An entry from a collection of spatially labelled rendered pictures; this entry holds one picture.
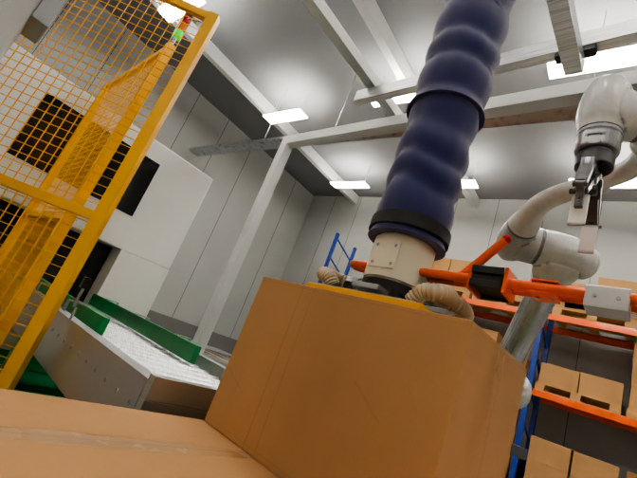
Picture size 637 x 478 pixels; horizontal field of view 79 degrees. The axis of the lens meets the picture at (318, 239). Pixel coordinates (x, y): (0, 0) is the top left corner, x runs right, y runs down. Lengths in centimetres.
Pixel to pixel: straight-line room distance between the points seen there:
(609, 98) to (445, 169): 38
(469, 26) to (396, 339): 100
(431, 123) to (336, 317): 62
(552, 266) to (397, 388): 89
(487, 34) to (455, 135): 38
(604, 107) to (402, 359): 72
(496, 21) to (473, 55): 16
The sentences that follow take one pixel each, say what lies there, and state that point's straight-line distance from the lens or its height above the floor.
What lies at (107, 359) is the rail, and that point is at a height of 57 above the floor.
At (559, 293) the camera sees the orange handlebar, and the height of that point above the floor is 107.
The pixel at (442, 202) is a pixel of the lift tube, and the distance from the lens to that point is 107.
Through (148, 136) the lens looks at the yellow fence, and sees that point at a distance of 185.
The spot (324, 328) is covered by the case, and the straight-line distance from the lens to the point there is 90.
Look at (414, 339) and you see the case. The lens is 78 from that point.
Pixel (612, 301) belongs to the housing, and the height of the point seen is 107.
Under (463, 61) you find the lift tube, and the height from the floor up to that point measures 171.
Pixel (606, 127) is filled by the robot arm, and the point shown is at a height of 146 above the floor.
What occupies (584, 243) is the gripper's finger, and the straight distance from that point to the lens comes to 106.
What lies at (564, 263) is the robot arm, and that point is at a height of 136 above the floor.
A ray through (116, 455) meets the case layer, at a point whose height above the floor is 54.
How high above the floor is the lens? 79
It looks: 16 degrees up
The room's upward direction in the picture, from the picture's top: 21 degrees clockwise
